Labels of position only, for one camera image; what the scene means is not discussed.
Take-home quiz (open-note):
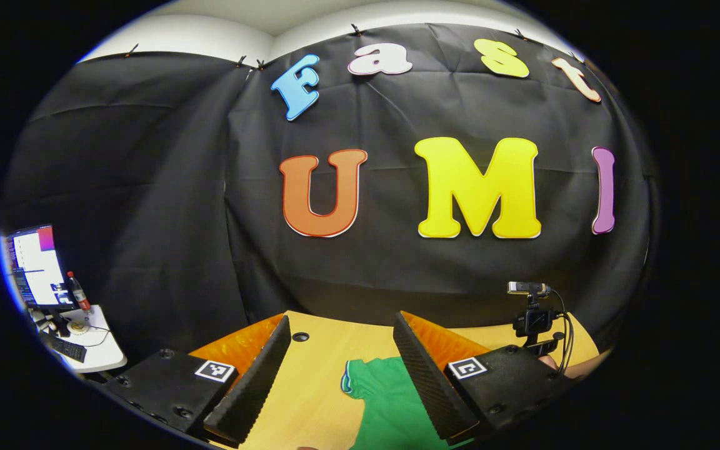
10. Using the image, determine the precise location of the black keyboard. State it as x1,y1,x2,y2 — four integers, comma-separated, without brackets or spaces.
38,331,88,364

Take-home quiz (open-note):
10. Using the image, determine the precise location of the white side table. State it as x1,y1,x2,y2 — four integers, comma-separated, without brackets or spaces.
29,304,128,374

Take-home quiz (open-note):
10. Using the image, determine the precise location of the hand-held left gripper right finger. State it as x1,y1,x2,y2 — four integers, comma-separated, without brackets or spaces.
392,311,573,446

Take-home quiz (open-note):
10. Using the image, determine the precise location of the green T-shirt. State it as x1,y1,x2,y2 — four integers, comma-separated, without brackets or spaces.
340,356,476,450

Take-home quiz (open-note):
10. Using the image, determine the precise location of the row of black cloth clips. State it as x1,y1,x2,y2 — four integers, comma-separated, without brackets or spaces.
124,24,586,71

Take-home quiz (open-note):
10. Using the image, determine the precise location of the red capped drink bottle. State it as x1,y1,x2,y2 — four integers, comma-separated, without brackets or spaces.
66,271,92,313

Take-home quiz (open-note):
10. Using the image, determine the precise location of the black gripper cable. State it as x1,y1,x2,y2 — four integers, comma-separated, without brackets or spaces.
547,289,576,376

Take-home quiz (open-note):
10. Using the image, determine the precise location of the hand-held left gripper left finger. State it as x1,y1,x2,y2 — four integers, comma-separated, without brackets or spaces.
101,312,293,446

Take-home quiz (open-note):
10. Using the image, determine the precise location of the computer monitor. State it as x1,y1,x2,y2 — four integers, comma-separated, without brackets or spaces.
2,225,72,310

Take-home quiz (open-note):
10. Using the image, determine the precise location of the black backdrop cloth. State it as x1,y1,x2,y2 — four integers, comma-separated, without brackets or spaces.
0,24,661,369

